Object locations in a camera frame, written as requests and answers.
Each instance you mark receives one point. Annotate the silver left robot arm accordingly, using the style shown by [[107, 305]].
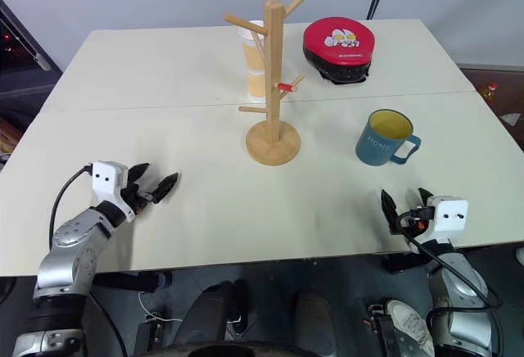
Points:
[[65, 234]]

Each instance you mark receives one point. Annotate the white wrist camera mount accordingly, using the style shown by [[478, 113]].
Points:
[[104, 179], [450, 215]]

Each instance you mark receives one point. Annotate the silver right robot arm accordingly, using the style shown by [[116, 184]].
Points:
[[458, 279]]

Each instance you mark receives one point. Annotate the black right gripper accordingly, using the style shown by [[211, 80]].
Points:
[[411, 222]]

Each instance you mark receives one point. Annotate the red black boxing pad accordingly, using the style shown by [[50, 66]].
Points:
[[337, 43]]

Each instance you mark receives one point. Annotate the black bracket under table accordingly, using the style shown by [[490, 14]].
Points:
[[131, 281]]

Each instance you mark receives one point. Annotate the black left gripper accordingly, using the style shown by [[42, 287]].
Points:
[[135, 199]]

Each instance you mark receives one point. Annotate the blue mug with yellow inside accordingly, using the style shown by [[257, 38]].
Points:
[[378, 146]]

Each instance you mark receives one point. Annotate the white shoe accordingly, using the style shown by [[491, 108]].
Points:
[[409, 324]]

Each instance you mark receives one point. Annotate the wooden mug tree stand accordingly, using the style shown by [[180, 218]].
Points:
[[272, 127]]

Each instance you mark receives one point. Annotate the yellow bottle with red cap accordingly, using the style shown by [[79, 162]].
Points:
[[489, 93]]

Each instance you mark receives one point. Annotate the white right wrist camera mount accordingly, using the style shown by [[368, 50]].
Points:
[[450, 215]]

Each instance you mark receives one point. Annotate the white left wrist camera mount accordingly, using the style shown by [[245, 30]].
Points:
[[104, 179]]

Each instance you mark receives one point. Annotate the dark framed panel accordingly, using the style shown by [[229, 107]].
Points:
[[20, 54]]

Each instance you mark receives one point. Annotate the orange white paper cup stack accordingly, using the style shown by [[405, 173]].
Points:
[[253, 66]]

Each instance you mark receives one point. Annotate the dark rounded shape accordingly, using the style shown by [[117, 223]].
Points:
[[314, 320], [213, 312]]

